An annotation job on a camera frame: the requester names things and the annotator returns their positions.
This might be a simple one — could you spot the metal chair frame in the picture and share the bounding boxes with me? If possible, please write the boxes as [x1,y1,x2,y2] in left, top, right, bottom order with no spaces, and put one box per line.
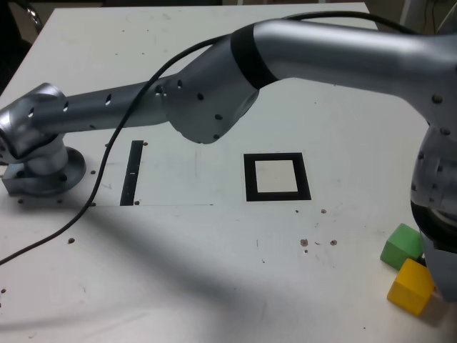
[24,6,44,28]

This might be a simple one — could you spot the yellow cube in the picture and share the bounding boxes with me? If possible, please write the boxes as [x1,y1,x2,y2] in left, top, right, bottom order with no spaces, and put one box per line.
[387,258,436,317]

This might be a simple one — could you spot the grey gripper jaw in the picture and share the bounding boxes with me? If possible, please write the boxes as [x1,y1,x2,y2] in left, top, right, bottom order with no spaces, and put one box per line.
[422,232,457,303]

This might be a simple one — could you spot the black tape square outline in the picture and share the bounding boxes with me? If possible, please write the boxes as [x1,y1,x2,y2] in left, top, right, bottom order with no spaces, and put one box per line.
[243,152,312,203]

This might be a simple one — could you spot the black tape strip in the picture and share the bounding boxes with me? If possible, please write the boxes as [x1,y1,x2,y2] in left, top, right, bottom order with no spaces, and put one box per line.
[119,140,144,207]

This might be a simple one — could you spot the black cable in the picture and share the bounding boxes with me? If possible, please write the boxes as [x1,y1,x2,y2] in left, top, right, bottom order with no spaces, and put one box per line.
[0,10,418,266]

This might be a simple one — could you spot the green cube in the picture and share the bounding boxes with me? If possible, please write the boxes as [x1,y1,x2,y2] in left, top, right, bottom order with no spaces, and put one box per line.
[380,223,425,272]

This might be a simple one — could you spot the white post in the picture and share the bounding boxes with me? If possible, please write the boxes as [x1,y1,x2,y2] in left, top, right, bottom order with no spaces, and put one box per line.
[399,0,422,26]

